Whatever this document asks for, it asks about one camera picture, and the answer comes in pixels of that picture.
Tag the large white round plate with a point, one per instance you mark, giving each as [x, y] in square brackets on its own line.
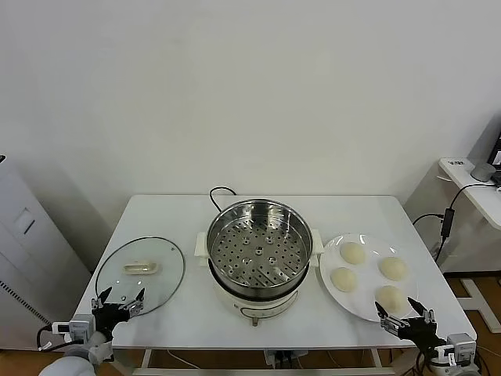
[368, 275]

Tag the cream electric cooker base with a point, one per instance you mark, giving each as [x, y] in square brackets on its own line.
[258, 308]

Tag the stainless perforated steamer basket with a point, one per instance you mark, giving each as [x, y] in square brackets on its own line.
[291, 260]

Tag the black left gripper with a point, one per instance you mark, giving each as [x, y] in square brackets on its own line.
[109, 318]

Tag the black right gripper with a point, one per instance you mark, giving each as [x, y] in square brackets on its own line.
[420, 332]

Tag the cream steamed baozi bun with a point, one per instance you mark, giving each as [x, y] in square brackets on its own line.
[352, 252]
[392, 268]
[391, 297]
[343, 279]

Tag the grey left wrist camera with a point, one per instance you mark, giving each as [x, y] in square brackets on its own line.
[80, 326]

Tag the grey cylindrical speaker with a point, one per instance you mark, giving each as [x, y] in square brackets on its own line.
[483, 172]

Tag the dark laptop computer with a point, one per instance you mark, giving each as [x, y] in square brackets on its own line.
[494, 149]

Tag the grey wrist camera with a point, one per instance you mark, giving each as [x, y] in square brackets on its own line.
[80, 326]
[462, 346]

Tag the white tall cabinet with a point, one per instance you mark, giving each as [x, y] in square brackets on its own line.
[23, 254]

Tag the round glass pot lid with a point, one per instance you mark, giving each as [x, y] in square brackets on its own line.
[156, 282]

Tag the white power strip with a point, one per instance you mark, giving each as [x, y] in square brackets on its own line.
[274, 357]

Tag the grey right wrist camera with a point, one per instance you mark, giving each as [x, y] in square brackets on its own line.
[462, 346]

